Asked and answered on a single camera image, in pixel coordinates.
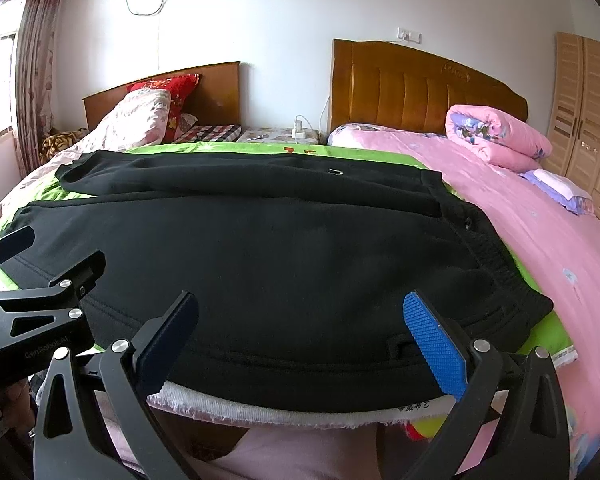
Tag brown patterned blanket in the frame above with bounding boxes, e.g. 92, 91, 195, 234
38, 128, 88, 165

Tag white wall switch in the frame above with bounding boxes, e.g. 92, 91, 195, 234
396, 27, 422, 44

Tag red pillow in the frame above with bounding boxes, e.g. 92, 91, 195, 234
126, 73, 201, 144

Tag green cartoon blanket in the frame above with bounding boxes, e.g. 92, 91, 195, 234
0, 142, 573, 366

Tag purple white pillow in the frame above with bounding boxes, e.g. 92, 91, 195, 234
520, 169, 595, 216

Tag white charger on nightstand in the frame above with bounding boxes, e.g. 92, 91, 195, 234
292, 114, 320, 140

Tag pink bed sheet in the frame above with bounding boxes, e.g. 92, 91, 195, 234
329, 126, 600, 479

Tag rolled pink quilt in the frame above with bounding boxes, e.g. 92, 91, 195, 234
445, 104, 553, 174

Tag right wooden headboard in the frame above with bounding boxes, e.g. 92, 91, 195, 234
329, 39, 528, 134

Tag floral pink curtain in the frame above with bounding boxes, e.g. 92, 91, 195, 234
14, 0, 61, 176

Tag left wooden headboard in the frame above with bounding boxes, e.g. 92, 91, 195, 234
83, 61, 242, 130

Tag wooden headboard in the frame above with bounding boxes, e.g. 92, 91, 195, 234
83, 61, 242, 130
329, 39, 528, 134

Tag black pants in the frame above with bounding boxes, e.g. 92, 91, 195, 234
3, 151, 553, 413

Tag light wooden wardrobe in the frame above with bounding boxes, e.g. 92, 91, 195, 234
543, 32, 600, 220

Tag floral covered nightstand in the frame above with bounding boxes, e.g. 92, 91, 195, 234
237, 127, 321, 144

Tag white pink floral quilt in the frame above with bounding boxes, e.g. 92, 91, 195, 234
0, 88, 171, 221

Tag checkered plaid sheet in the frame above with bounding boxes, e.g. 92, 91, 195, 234
173, 125, 242, 143

